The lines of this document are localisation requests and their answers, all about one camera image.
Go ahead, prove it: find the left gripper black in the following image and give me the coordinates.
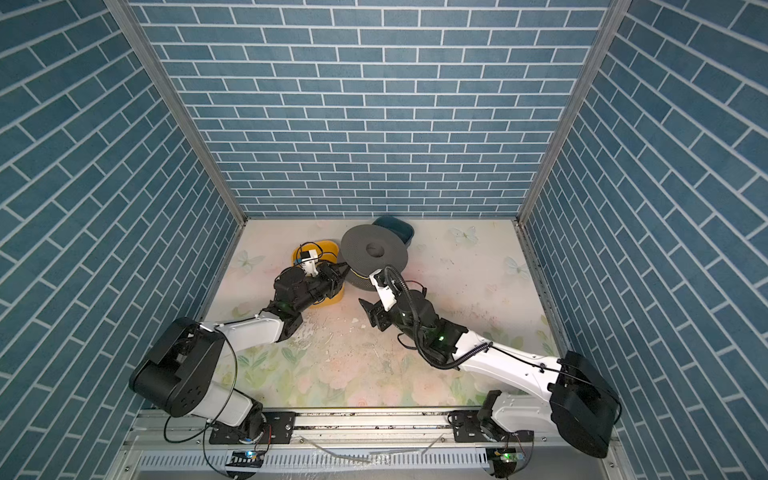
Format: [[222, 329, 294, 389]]
[[291, 261, 351, 316]]

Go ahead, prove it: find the grey cable spool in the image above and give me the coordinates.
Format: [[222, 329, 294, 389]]
[[339, 224, 409, 291]]

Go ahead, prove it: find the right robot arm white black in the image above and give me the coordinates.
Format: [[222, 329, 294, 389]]
[[359, 288, 623, 459]]

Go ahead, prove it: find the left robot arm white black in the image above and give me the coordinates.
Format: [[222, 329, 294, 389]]
[[129, 260, 349, 443]]

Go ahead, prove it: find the yellow plastic bin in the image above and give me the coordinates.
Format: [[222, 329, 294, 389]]
[[291, 240, 344, 309]]

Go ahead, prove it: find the teal plastic bin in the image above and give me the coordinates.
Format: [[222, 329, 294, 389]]
[[373, 215, 415, 247]]

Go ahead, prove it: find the right green circuit board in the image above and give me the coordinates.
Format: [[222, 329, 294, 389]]
[[490, 449, 526, 464]]

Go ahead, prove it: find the green circuit board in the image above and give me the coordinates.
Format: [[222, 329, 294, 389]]
[[226, 450, 265, 469], [490, 449, 526, 464]]

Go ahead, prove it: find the left green circuit board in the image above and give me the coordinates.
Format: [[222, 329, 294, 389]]
[[226, 450, 265, 469]]

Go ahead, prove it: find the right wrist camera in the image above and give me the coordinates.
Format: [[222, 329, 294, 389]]
[[369, 265, 397, 312]]

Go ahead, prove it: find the black cable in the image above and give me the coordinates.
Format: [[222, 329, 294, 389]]
[[298, 241, 340, 268]]

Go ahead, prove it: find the white slotted cable duct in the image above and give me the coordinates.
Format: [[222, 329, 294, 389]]
[[137, 448, 489, 473]]

